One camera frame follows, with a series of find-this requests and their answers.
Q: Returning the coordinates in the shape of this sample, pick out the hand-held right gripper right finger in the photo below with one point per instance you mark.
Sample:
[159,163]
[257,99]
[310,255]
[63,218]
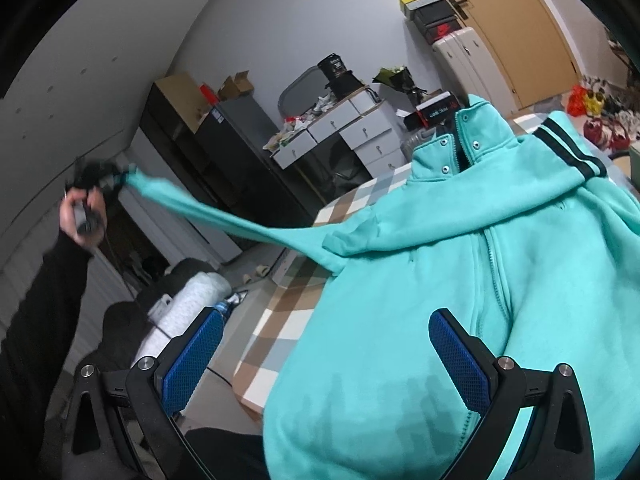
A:
[460,360]

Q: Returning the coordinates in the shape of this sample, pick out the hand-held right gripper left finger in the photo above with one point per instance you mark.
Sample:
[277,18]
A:
[192,360]

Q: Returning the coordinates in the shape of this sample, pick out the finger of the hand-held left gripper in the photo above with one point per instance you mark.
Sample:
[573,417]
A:
[117,176]

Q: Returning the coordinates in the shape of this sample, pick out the teal zip hoodie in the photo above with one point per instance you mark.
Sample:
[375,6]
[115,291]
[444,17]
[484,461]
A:
[400,310]

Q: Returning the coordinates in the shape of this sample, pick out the person's left forearm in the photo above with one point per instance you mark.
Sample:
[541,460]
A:
[45,320]

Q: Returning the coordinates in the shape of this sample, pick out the person's left hand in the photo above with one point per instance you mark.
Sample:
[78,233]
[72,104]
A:
[67,220]

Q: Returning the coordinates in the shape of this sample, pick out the white knit blanket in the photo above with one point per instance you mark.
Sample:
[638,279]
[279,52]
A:
[185,305]

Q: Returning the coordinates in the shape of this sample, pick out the clear water bottle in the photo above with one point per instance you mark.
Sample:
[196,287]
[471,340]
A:
[227,303]

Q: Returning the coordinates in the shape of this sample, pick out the black glossy cabinet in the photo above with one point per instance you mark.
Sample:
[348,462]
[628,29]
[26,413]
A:
[167,132]

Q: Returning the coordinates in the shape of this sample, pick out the black cloth pile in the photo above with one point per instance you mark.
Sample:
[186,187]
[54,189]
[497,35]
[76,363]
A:
[125,325]

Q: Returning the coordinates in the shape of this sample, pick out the large cardboard box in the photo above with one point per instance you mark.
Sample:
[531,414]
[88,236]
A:
[175,96]

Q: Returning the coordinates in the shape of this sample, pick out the checkered bed sheet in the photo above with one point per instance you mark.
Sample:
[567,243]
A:
[285,320]

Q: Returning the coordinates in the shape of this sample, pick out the white low cabinet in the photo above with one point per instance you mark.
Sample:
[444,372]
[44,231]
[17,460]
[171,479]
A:
[200,240]

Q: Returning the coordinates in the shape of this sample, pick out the dark grey mini fridge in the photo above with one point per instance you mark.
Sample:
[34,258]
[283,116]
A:
[240,130]

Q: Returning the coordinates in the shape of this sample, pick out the small open cardboard box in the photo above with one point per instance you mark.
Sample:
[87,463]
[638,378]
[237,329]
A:
[236,85]

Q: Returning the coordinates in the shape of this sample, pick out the pile of small packets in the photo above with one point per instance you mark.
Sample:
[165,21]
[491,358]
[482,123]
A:
[297,125]

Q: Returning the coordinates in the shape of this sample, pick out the grey oval tray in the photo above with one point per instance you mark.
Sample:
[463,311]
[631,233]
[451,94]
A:
[297,92]

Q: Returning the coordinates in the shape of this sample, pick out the white drawer cabinet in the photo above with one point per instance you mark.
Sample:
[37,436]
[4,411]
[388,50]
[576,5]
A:
[367,132]

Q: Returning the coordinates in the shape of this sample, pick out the pale grey box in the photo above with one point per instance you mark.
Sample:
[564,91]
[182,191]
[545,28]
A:
[635,165]

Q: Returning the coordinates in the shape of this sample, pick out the assorted colourful shoes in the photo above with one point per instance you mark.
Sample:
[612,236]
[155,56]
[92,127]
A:
[600,110]

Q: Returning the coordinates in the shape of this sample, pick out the wrapped flower bouquet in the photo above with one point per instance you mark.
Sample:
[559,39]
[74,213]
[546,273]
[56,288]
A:
[395,77]

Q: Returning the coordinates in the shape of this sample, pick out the white suitcase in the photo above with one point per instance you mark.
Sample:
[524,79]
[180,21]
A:
[470,65]

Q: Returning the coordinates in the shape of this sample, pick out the black shoe box red logo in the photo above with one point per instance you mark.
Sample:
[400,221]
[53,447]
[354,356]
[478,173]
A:
[445,32]

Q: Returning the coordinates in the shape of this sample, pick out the wooden door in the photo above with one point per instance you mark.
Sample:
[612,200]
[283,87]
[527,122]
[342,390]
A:
[525,35]

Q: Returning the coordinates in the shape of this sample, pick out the plain black shoe box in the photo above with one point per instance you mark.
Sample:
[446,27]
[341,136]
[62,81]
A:
[440,14]

